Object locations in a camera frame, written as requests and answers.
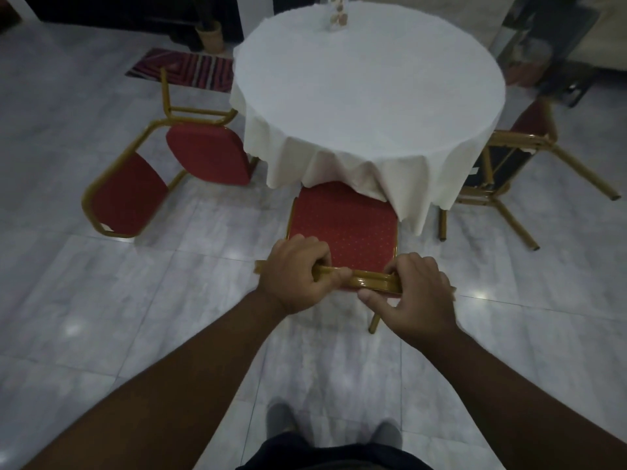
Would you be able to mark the person's left hand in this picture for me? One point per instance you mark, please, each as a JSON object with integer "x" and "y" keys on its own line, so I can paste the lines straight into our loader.
{"x": 289, "y": 278}

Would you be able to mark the person's right hand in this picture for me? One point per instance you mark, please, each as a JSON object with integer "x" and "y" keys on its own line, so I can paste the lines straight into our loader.
{"x": 421, "y": 303}

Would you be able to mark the person's left thumb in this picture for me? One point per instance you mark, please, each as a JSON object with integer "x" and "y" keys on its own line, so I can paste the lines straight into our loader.
{"x": 334, "y": 277}

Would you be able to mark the person's right thumb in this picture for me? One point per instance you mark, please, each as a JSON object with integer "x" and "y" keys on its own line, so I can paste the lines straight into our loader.
{"x": 379, "y": 301}

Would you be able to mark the red gold banquet chair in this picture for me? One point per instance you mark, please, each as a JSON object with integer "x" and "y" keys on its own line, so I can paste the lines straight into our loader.
{"x": 519, "y": 156}
{"x": 345, "y": 225}
{"x": 161, "y": 166}

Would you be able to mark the person's left forearm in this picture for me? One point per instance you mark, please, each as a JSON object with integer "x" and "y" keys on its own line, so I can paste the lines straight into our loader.
{"x": 161, "y": 391}

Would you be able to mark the person's right forearm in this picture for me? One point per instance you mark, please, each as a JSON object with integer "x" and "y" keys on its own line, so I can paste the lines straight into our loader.
{"x": 519, "y": 401}

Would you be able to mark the person's right grey shoe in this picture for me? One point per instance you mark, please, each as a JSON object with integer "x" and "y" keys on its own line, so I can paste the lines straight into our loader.
{"x": 387, "y": 433}

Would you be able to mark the person's grey shoe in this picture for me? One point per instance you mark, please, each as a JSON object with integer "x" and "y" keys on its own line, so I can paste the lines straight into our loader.
{"x": 281, "y": 418}
{"x": 387, "y": 433}

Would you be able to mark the person's left grey shoe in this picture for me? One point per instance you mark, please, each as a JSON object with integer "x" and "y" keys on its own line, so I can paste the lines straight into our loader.
{"x": 281, "y": 418}

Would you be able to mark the person's dark trousers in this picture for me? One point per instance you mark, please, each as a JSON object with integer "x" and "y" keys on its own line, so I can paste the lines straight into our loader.
{"x": 333, "y": 455}

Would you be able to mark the white round tablecloth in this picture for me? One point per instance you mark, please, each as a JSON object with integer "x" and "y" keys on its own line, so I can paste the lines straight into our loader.
{"x": 367, "y": 92}

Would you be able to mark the red striped floor mat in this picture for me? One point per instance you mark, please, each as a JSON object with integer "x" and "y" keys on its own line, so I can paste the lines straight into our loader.
{"x": 183, "y": 68}

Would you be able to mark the glass vase with ornaments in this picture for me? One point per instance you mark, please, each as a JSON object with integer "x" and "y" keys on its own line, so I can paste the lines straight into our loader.
{"x": 336, "y": 12}

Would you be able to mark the woven basket planter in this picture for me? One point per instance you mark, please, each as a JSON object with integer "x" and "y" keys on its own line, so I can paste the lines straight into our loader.
{"x": 210, "y": 36}

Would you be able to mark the dark furniture piece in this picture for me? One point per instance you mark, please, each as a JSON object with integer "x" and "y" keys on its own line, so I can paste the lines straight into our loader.
{"x": 548, "y": 48}

